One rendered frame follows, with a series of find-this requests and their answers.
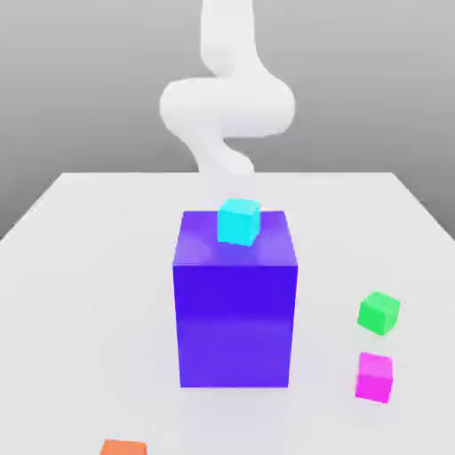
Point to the small cyan cube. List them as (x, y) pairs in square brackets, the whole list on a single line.
[(237, 224)]

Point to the small green cube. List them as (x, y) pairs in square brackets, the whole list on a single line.
[(377, 314)]

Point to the small orange cube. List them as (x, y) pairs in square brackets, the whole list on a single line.
[(122, 448)]

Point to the small magenta cube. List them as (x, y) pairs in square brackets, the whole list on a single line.
[(374, 378)]

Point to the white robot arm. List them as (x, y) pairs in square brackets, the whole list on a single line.
[(227, 103)]

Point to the large purple box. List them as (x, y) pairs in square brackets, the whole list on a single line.
[(234, 320)]

